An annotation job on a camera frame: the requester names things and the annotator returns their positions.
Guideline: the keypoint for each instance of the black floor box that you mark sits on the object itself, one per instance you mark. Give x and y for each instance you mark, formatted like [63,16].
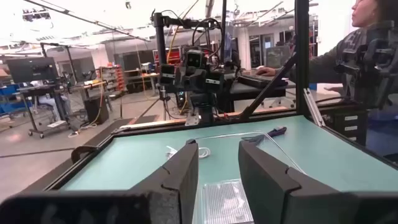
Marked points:
[96,110]

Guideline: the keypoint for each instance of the red tool chest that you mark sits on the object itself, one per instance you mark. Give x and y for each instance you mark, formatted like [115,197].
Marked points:
[174,57]

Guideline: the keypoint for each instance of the black vertical frame post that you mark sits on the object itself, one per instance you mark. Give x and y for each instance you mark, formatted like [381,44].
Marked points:
[301,62]

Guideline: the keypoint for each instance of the black keyboard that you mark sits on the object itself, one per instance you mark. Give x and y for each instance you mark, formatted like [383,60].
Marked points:
[258,81]

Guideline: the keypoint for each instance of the person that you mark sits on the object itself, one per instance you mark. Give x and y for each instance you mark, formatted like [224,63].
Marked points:
[323,65]

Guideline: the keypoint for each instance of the silver aluminium bracket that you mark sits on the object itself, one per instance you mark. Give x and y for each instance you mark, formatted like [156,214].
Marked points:
[314,107]

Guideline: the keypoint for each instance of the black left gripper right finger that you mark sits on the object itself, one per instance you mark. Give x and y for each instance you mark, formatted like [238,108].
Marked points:
[267,186]

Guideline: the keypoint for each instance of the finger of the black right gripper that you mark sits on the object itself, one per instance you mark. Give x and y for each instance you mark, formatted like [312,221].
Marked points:
[214,82]
[167,74]

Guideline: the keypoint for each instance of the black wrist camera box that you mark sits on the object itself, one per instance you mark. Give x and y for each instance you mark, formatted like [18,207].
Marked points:
[195,58]

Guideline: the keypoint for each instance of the black tripod stand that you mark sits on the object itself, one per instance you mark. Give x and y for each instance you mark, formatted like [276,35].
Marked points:
[160,40]

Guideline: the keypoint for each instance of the black desk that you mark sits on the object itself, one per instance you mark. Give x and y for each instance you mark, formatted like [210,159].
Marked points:
[248,93]

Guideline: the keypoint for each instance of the blue storage bins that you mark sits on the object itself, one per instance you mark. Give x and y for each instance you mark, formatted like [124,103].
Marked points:
[12,99]

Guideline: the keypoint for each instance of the black table clamp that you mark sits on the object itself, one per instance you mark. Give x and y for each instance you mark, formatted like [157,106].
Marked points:
[77,151]

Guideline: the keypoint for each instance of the silver arm base bracket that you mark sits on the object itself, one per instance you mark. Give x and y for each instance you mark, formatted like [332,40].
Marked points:
[192,118]

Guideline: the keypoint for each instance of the shelf with red bins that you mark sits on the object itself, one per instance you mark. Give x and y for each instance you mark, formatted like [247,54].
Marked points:
[119,77]

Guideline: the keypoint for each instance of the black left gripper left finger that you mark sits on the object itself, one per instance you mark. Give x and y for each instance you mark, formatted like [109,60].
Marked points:
[174,186]

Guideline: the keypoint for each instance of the black diagonal frame brace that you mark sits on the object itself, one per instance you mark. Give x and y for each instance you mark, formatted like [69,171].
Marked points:
[270,84]

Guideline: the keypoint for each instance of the black computer monitor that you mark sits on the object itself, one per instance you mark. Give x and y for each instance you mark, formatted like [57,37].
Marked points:
[31,70]

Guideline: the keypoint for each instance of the clear plastic bin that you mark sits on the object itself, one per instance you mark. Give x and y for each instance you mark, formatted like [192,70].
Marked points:
[224,202]

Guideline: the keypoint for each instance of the black wheeled cart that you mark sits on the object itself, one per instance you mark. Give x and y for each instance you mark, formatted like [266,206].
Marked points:
[34,90]

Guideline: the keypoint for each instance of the wooden workbench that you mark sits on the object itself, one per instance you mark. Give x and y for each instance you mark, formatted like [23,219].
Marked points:
[146,75]

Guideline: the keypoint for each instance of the black drawer cabinet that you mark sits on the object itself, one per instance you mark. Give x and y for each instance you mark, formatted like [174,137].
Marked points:
[339,124]

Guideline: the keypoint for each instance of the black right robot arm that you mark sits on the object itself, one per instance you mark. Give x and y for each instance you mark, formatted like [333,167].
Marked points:
[203,104]

